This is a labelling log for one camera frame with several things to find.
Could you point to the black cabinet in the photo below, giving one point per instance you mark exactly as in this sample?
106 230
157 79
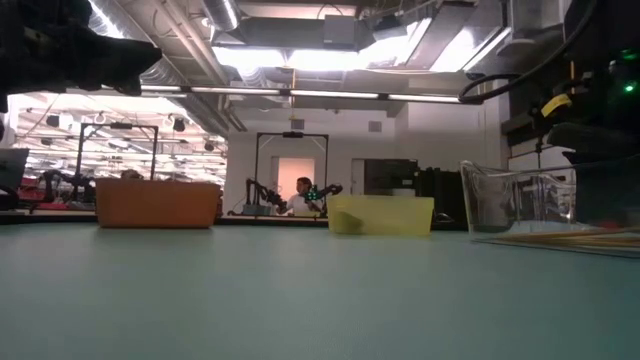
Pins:
390 175
442 195

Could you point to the person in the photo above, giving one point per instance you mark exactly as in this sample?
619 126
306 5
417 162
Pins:
300 202

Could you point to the black background robot arm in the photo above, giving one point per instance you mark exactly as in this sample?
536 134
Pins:
260 195
55 185
327 191

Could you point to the grey monitor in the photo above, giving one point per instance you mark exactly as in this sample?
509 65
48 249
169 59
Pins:
10 170

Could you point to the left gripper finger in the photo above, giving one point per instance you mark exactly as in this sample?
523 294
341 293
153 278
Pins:
127 87
120 57

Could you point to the orange plastic bin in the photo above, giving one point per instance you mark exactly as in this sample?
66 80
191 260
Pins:
157 205

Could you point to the black aluminium table frame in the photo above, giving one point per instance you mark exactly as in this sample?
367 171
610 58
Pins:
270 221

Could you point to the ceiling strip light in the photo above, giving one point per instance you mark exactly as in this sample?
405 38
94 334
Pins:
332 94

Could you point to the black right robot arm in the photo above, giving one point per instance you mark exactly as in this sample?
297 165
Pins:
610 25

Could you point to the grey ceiling unit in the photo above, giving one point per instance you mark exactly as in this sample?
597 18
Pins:
340 30

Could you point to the black gantry frame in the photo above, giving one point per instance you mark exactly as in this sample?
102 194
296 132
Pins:
117 125
292 134

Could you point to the silver ventilation duct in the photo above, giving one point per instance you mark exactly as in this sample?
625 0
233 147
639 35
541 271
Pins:
222 12

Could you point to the green table mat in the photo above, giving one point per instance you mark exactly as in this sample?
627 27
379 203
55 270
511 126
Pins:
300 300

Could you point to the clear plastic bin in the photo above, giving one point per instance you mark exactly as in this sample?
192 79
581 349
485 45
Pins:
500 200

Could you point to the yellow-green plastic bin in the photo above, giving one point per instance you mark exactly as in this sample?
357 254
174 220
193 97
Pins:
390 215

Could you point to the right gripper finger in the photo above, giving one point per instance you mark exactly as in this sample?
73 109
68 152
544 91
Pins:
605 190

